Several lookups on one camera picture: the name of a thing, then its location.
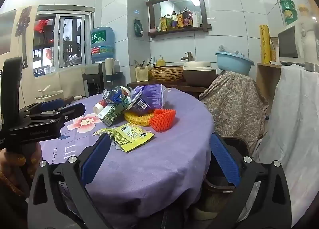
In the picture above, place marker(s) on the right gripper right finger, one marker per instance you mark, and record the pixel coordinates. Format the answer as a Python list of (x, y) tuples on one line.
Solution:
[(261, 196)]

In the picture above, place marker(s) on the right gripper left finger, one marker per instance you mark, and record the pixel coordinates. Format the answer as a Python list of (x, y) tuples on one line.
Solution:
[(58, 197)]

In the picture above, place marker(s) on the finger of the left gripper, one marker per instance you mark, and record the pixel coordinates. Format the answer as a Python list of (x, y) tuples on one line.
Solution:
[(52, 105), (72, 112)]

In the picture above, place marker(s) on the green white milk carton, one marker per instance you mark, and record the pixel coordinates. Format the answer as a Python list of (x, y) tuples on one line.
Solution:
[(111, 113)]

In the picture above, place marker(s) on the blue wrapper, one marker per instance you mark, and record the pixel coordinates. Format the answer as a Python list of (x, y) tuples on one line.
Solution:
[(113, 96)]

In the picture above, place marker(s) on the yellow green snack wrapper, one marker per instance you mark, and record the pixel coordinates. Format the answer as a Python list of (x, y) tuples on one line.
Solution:
[(127, 137)]

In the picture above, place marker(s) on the yellow foam fruit net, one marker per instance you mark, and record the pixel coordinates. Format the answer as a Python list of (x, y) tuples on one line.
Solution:
[(140, 120)]

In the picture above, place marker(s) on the purple plastic bag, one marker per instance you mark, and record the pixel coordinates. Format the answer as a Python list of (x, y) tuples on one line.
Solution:
[(156, 92)]

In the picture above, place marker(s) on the orange foam fruit net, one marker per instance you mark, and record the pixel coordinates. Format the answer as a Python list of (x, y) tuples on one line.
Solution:
[(162, 119)]

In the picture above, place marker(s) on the red paper cup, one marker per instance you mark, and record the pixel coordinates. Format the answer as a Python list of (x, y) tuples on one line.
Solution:
[(98, 107)]

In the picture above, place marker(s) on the black trash bin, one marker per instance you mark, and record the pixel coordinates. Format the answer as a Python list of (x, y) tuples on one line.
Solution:
[(222, 177)]

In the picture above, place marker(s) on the left hand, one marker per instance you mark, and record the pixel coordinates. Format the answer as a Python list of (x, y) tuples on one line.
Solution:
[(11, 173)]

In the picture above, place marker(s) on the water dispenser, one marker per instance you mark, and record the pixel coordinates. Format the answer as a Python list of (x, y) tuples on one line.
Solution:
[(96, 81)]

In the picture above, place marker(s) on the paper towel roll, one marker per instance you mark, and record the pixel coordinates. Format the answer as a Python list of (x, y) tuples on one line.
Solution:
[(109, 66)]

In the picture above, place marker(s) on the window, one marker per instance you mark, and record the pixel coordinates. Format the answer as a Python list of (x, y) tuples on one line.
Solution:
[(61, 38)]

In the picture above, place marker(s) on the white cloth cover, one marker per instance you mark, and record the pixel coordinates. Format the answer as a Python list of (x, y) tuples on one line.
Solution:
[(292, 139)]

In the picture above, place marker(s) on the blue water jug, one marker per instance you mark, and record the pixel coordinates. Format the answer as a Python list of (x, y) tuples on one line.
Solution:
[(102, 44)]

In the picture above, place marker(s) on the beige utensil holder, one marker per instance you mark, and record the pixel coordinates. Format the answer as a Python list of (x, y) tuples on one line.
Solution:
[(142, 70)]

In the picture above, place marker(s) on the floral patterned cloth cover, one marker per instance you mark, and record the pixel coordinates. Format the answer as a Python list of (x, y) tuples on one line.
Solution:
[(238, 107)]

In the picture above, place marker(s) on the wicker basket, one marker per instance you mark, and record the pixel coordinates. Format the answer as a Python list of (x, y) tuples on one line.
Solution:
[(167, 74)]

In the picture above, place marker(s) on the yellow soap bottle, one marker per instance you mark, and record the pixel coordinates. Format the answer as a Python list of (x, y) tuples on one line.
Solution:
[(160, 62)]

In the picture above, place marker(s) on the wooden counter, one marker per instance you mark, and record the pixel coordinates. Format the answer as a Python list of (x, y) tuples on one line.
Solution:
[(182, 86)]

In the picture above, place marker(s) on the wooden cabinet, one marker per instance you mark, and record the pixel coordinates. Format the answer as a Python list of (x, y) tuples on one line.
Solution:
[(267, 78)]

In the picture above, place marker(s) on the brass faucet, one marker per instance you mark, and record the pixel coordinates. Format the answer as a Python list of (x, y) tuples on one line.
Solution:
[(188, 57)]

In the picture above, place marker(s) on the brown pot with white lid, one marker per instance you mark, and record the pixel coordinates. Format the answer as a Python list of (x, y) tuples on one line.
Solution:
[(199, 73)]

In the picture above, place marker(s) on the blue plastic basin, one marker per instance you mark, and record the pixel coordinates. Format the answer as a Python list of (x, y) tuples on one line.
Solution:
[(233, 61)]

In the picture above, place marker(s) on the white microwave oven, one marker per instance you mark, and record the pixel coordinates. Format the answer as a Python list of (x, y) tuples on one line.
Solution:
[(291, 45)]

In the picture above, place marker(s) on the yellow roll package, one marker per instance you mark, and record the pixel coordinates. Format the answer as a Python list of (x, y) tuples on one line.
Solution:
[(265, 44)]

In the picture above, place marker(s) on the green instant noodle cups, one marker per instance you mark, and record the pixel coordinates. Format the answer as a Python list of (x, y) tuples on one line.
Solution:
[(289, 11)]

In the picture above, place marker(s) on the green wall packet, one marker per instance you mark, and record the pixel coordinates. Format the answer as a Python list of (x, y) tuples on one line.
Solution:
[(138, 28)]

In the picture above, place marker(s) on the wooden wall shelf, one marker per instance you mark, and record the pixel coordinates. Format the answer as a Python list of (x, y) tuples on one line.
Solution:
[(172, 16)]

